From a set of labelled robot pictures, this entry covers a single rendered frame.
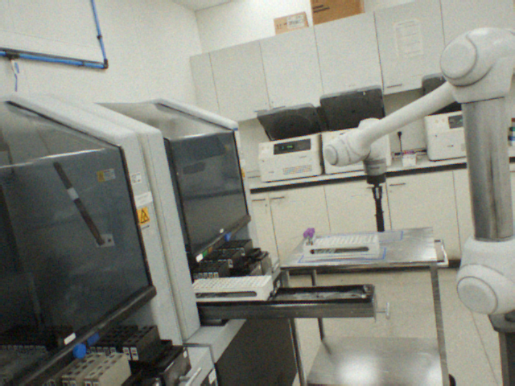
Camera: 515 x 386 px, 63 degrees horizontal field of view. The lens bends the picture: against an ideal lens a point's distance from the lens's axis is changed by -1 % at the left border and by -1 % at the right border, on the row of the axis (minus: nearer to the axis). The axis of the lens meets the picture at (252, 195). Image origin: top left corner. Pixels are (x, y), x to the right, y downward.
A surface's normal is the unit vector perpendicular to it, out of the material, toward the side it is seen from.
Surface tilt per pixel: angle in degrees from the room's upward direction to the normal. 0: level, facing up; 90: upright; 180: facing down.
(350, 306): 90
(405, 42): 90
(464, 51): 86
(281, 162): 90
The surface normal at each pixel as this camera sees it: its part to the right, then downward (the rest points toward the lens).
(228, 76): -0.32, 0.19
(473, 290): -0.79, 0.33
